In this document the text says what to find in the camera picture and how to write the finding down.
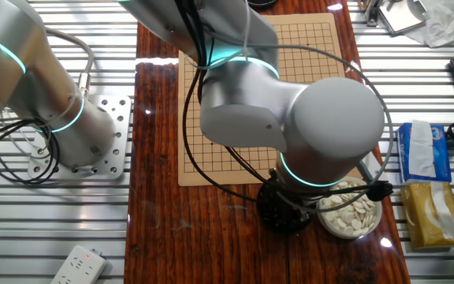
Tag brown wooden board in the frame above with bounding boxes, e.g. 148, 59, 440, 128
123, 0, 411, 284

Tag beige go board mat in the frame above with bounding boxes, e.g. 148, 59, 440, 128
177, 13, 364, 187

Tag black round bowl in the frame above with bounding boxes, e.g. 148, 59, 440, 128
255, 175, 315, 234

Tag black bowl lid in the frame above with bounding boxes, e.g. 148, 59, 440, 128
246, 0, 277, 9

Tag white go stones pile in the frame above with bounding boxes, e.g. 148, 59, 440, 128
321, 181, 378, 237

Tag white round bowl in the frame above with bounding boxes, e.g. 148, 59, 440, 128
315, 176, 384, 241

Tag white power strip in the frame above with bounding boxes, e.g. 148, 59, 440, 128
49, 245, 108, 284

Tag gold tissue pack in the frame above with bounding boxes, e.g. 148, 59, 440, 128
400, 181, 454, 251

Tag silver handheld device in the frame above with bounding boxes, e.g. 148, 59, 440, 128
364, 0, 430, 36

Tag blue tissue pack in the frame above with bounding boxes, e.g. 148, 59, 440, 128
395, 120, 452, 185

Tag crumpled clear plastic film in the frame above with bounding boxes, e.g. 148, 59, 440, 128
404, 0, 454, 49

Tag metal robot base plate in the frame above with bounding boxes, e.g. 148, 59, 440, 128
28, 94, 132, 181

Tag thick grey base cable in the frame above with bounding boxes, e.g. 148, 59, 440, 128
44, 26, 95, 98

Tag black base cables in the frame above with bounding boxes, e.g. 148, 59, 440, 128
0, 117, 61, 185

